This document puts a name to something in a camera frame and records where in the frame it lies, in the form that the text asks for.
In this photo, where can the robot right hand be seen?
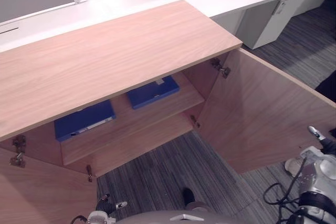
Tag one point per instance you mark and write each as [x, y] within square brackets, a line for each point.
[328, 145]

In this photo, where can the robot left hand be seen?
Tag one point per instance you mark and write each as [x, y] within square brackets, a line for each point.
[107, 204]

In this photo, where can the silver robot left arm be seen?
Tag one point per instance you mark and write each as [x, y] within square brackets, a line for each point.
[97, 217]

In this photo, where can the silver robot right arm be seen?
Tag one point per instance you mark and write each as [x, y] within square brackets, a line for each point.
[315, 176]

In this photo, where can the metal cabinet hinge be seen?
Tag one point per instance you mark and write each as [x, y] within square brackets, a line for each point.
[89, 172]
[221, 68]
[18, 150]
[195, 121]

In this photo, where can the wooden left cabinet door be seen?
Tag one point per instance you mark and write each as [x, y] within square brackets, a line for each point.
[39, 195]

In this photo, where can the wooden cabinet door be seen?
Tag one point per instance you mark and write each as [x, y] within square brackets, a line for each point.
[262, 116]
[39, 195]

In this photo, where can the wooden right cabinet door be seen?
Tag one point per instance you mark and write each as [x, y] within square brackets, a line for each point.
[262, 116]

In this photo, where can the blue folder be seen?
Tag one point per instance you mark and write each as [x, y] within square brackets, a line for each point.
[84, 121]
[152, 93]

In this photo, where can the wooden cabinet shelf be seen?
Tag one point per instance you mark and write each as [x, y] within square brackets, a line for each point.
[149, 112]

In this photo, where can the wooden office cabinet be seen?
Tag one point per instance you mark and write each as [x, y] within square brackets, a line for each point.
[105, 51]

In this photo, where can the person's white shoe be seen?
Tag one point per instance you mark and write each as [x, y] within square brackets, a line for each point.
[292, 166]

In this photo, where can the grey robot torso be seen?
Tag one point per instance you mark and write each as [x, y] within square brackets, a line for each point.
[162, 216]

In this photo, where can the person's leg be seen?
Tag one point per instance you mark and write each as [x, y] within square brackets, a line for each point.
[328, 87]

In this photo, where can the dark robot foot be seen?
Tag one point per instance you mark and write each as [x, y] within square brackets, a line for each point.
[188, 197]

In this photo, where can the white pedestal cabinet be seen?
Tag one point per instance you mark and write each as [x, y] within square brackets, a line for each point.
[262, 24]

